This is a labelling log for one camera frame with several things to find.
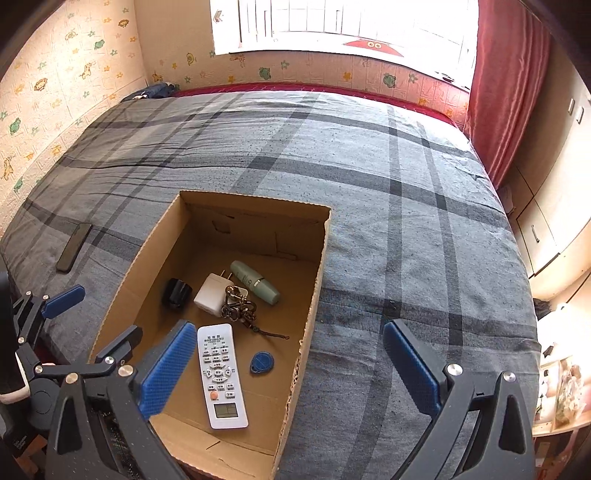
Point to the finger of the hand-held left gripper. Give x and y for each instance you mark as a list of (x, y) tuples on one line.
[(64, 300), (124, 341)]

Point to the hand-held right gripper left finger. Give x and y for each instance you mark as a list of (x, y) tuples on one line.
[(168, 369)]

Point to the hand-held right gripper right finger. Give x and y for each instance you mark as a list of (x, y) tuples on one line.
[(411, 364)]

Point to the white remote control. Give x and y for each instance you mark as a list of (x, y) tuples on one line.
[(221, 341)]

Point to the small black case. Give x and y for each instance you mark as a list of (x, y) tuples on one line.
[(175, 293)]

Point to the white charger plug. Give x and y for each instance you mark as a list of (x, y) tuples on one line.
[(210, 295)]

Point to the pale green bottle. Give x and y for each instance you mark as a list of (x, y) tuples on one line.
[(251, 279)]

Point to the brown cardboard box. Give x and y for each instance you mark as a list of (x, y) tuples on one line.
[(254, 230)]

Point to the black smartphone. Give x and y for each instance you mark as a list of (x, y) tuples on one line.
[(74, 247)]

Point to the wooden shelf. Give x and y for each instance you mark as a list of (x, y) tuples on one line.
[(549, 429)]

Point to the clear plastic bag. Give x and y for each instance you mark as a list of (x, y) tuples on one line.
[(570, 392)]

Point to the grey plaid bed sheet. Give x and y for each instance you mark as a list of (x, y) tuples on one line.
[(369, 207)]

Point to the beige wardrobe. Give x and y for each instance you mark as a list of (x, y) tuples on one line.
[(554, 207)]

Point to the dark blue cloth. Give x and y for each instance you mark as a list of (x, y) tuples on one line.
[(154, 90)]

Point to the red mattress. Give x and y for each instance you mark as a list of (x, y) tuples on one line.
[(323, 90)]

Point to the red curtain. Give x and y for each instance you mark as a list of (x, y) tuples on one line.
[(508, 92)]

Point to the red window ornament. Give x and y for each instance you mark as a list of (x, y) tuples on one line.
[(374, 45)]

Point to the window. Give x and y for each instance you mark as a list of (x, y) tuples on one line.
[(323, 18)]

